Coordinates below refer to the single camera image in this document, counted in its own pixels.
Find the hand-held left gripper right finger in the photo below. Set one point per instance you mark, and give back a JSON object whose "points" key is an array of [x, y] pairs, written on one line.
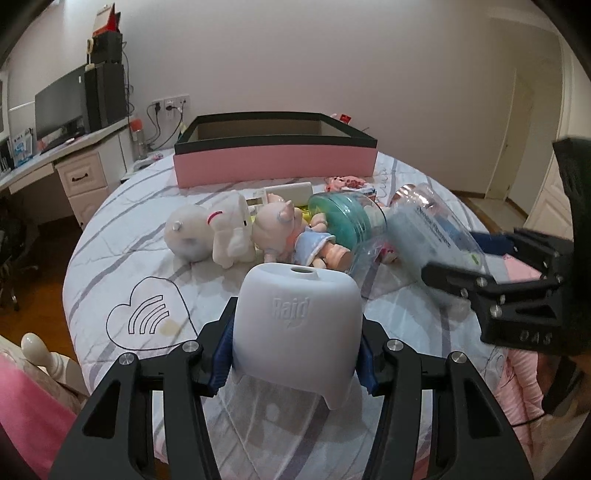
{"points": [[369, 367]]}

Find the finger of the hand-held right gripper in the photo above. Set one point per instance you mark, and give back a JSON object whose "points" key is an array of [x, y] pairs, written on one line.
{"points": [[457, 281], [491, 243]]}

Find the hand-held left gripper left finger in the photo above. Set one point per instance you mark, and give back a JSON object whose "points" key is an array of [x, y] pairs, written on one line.
{"points": [[221, 364]]}

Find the clear rose gold bottle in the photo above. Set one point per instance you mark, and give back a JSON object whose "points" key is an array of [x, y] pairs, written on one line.
{"points": [[425, 240]]}

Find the white plug-in device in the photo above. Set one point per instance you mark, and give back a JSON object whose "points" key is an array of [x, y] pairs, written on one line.
{"points": [[295, 332]]}

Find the pink storage box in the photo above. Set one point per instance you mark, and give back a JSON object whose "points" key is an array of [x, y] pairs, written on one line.
{"points": [[272, 161]]}

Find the pink quilted jacket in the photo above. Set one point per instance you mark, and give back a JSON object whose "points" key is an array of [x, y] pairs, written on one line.
{"points": [[521, 383]]}

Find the pink white block toy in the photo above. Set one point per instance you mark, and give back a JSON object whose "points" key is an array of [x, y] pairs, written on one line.
{"points": [[390, 254]]}

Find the white door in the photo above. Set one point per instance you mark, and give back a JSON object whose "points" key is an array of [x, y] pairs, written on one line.
{"points": [[508, 138]]}

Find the teal correction tape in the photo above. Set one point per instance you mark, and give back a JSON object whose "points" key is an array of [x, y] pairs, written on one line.
{"points": [[346, 217]]}

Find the white plush toy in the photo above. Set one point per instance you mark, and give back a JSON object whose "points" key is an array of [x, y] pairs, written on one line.
{"points": [[203, 226]]}

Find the pig doll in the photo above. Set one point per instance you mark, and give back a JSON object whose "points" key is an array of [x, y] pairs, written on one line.
{"points": [[277, 226]]}

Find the striped white tablecloth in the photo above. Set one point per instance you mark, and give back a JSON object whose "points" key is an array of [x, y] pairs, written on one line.
{"points": [[138, 230]]}

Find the white bedpost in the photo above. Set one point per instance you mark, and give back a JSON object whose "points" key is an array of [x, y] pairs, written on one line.
{"points": [[41, 357]]}

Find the pink bedding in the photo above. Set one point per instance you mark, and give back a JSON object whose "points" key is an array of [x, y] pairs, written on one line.
{"points": [[27, 410]]}

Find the white desk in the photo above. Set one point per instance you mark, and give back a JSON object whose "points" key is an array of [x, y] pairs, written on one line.
{"points": [[87, 175]]}

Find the black office chair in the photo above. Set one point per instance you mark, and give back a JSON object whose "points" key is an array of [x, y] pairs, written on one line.
{"points": [[11, 249]]}

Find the orange capped bottle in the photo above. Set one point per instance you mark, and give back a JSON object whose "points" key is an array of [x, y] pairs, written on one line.
{"points": [[137, 138]]}

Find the black computer tower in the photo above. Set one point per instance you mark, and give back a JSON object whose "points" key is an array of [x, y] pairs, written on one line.
{"points": [[106, 97]]}

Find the blue white box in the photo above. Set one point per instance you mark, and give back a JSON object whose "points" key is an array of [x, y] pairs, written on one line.
{"points": [[22, 147]]}

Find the black monitor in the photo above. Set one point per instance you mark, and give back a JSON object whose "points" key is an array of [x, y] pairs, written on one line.
{"points": [[60, 106]]}

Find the black speaker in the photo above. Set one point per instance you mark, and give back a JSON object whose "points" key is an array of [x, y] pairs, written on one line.
{"points": [[108, 48]]}

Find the small yellow desk fan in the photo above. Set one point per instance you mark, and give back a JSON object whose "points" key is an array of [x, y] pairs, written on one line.
{"points": [[91, 47]]}

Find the red white desk calendar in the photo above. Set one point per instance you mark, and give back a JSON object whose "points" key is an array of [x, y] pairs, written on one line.
{"points": [[106, 21]]}

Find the white door frame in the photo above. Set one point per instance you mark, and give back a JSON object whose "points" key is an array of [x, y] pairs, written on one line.
{"points": [[563, 92]]}

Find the white wall socket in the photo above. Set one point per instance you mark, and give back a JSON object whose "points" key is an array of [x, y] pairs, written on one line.
{"points": [[171, 101]]}

